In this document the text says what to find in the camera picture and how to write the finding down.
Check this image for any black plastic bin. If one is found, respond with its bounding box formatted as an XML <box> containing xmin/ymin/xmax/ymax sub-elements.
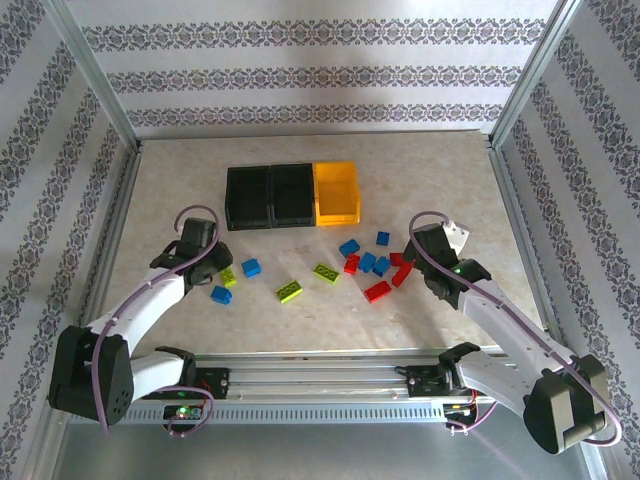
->
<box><xmin>224</xmin><ymin>166</ymin><xmax>274</xmax><ymax>232</ymax></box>
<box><xmin>268</xmin><ymin>163</ymin><xmax>318</xmax><ymax>230</ymax></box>

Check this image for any yellow plastic bin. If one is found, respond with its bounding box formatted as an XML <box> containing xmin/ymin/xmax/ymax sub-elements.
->
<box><xmin>313</xmin><ymin>159</ymin><xmax>362</xmax><ymax>229</ymax></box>

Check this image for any grey metal sheet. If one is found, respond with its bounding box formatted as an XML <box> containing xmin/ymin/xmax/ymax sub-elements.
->
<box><xmin>49</xmin><ymin>422</ymin><xmax>601</xmax><ymax>480</ymax></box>

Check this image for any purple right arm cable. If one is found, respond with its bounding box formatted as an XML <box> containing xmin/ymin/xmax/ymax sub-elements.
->
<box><xmin>408</xmin><ymin>210</ymin><xmax>624</xmax><ymax>447</ymax></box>

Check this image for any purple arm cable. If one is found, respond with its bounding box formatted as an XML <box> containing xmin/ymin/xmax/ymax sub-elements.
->
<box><xmin>93</xmin><ymin>205</ymin><xmax>221</xmax><ymax>440</ymax></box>
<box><xmin>408</xmin><ymin>210</ymin><xmax>624</xmax><ymax>447</ymax></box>

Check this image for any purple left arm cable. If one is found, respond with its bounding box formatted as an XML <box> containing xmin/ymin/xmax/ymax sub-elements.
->
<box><xmin>93</xmin><ymin>205</ymin><xmax>221</xmax><ymax>440</ymax></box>

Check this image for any aluminium side rail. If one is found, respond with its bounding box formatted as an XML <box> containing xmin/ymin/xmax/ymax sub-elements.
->
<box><xmin>69</xmin><ymin>142</ymin><xmax>145</xmax><ymax>361</ymax></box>
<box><xmin>486</xmin><ymin>142</ymin><xmax>571</xmax><ymax>359</ymax></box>

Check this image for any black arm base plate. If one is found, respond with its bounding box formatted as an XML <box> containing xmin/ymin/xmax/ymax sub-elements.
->
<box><xmin>193</xmin><ymin>367</ymin><xmax>231</xmax><ymax>401</ymax></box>
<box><xmin>407</xmin><ymin>363</ymin><xmax>476</xmax><ymax>400</ymax></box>

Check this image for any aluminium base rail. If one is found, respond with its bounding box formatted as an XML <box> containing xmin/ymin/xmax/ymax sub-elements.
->
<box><xmin>47</xmin><ymin>349</ymin><xmax>526</xmax><ymax>401</ymax></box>

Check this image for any grey slotted cable duct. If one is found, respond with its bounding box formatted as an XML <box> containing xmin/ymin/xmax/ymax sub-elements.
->
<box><xmin>67</xmin><ymin>402</ymin><xmax>449</xmax><ymax>426</ymax></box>

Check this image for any aluminium frame post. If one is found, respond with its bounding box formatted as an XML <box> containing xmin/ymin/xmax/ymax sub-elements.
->
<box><xmin>488</xmin><ymin>0</ymin><xmax>584</xmax><ymax>149</ymax></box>
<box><xmin>42</xmin><ymin>0</ymin><xmax>142</xmax><ymax>149</ymax></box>

